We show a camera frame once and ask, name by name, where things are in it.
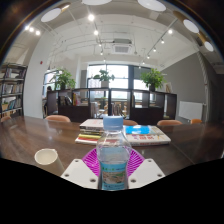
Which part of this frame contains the clear blue-capped water bottle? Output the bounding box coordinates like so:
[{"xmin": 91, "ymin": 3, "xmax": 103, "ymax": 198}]
[{"xmin": 95, "ymin": 115, "xmax": 133, "ymax": 191}]

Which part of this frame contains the bushy potted plant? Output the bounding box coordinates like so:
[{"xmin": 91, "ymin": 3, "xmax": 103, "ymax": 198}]
[{"xmin": 49, "ymin": 68, "xmax": 77, "ymax": 90}]

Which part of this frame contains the tall bookshelf with books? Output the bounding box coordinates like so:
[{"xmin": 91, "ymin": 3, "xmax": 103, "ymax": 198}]
[{"xmin": 0, "ymin": 63, "xmax": 28, "ymax": 118}]

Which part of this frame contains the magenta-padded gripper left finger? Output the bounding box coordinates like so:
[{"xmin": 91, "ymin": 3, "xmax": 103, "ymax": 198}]
[{"xmin": 60, "ymin": 148, "xmax": 102, "ymax": 190}]

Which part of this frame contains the cream paper cup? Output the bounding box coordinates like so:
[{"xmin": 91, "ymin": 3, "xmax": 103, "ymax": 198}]
[{"xmin": 34, "ymin": 148, "xmax": 66, "ymax": 177}]

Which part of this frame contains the large blue-covered book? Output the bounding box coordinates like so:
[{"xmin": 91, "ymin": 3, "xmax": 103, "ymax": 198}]
[{"xmin": 123, "ymin": 124, "xmax": 172, "ymax": 147}]

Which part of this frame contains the ceiling air conditioner unit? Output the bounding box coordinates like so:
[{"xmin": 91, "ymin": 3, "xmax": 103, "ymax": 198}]
[{"xmin": 111, "ymin": 38, "xmax": 134, "ymax": 55}]

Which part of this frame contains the group of ceiling lights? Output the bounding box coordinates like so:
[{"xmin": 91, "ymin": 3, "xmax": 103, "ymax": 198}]
[{"xmin": 23, "ymin": 0, "xmax": 215, "ymax": 61}]

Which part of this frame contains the broad-leaved potted plant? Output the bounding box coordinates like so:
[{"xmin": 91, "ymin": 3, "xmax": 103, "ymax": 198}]
[{"xmin": 139, "ymin": 68, "xmax": 167, "ymax": 92}]

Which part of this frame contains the white board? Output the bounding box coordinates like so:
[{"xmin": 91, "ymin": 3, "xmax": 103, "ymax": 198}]
[{"xmin": 178, "ymin": 100, "xmax": 205, "ymax": 122}]

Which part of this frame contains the stack of books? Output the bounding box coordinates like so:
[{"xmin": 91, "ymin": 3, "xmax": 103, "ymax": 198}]
[{"xmin": 74, "ymin": 118, "xmax": 105, "ymax": 145}]

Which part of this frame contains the small potted plant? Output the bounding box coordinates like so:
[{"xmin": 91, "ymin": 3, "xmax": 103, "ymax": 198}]
[{"xmin": 93, "ymin": 69, "xmax": 116, "ymax": 88}]

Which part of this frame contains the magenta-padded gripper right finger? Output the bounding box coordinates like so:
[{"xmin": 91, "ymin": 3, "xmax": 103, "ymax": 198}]
[{"xmin": 126, "ymin": 148, "xmax": 166, "ymax": 190}]

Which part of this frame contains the group of orange chairs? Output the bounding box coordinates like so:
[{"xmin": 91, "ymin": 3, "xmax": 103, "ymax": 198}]
[{"xmin": 0, "ymin": 114, "xmax": 203, "ymax": 127}]

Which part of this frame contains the dark open shelf unit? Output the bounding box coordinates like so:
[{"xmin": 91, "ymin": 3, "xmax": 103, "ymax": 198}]
[{"xmin": 46, "ymin": 88, "xmax": 178, "ymax": 126}]

